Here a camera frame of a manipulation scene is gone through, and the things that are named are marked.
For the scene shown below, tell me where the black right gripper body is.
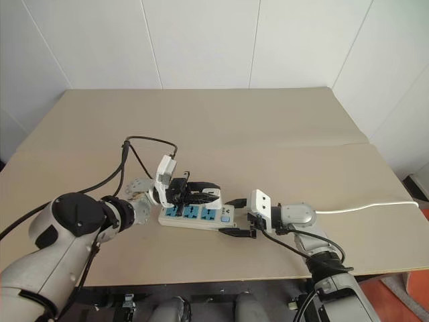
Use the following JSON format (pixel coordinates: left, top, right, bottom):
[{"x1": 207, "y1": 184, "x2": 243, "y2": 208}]
[{"x1": 246, "y1": 211, "x2": 265, "y2": 239}]

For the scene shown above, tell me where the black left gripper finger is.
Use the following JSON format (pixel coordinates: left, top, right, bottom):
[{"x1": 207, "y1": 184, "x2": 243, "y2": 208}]
[
  {"x1": 184, "y1": 193, "x2": 219, "y2": 205},
  {"x1": 187, "y1": 181, "x2": 221, "y2": 192}
]

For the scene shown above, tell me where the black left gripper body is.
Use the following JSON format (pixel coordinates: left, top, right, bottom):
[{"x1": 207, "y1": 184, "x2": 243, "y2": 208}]
[{"x1": 167, "y1": 170, "x2": 194, "y2": 206}]

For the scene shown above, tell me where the white charger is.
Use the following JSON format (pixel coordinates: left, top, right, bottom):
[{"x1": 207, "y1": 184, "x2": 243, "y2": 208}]
[{"x1": 200, "y1": 187, "x2": 223, "y2": 209}]

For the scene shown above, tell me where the white power strip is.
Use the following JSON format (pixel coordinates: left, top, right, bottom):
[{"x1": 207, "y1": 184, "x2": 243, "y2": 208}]
[{"x1": 158, "y1": 203, "x2": 236, "y2": 232}]

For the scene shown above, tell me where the grey rounded shape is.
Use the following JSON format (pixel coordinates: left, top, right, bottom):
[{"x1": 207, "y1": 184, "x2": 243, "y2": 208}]
[{"x1": 233, "y1": 291, "x2": 269, "y2": 322}]

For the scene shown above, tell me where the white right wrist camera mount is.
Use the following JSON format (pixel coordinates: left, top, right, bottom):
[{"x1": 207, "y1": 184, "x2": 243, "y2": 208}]
[{"x1": 247, "y1": 189, "x2": 273, "y2": 232}]

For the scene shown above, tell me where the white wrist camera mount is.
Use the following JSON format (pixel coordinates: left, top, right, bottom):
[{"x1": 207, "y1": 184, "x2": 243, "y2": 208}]
[
  {"x1": 247, "y1": 189, "x2": 273, "y2": 232},
  {"x1": 147, "y1": 154, "x2": 178, "y2": 207}
]

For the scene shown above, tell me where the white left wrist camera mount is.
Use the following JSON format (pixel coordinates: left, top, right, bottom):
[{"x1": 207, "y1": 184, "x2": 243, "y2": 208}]
[{"x1": 147, "y1": 154, "x2": 178, "y2": 207}]

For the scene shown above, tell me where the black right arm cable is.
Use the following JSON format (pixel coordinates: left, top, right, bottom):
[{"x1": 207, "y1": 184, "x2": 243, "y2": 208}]
[{"x1": 256, "y1": 217, "x2": 355, "y2": 322}]

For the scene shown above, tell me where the white power strip cable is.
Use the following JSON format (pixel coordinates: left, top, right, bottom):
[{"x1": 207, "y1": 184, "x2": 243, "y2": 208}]
[{"x1": 314, "y1": 200, "x2": 420, "y2": 214}]

